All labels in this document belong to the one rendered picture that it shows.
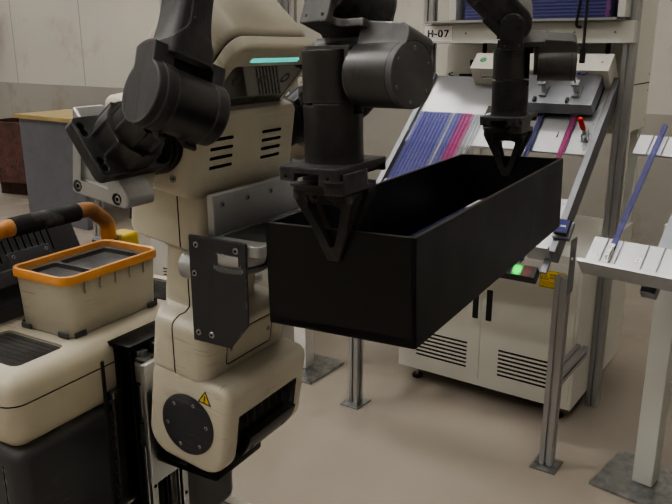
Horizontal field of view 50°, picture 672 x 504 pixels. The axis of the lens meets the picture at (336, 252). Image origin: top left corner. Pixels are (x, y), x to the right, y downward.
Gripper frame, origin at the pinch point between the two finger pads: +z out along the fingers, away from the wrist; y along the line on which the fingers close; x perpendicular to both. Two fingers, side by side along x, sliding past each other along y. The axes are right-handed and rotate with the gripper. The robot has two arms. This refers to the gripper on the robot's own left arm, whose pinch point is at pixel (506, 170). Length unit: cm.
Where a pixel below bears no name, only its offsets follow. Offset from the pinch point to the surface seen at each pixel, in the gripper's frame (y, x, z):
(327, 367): 120, 109, 108
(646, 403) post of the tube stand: 98, -16, 84
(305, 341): 115, 116, 96
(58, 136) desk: 239, 405, 37
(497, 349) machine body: 125, 39, 88
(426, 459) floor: 78, 47, 110
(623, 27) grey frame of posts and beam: 141, 7, -24
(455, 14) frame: 142, 65, -31
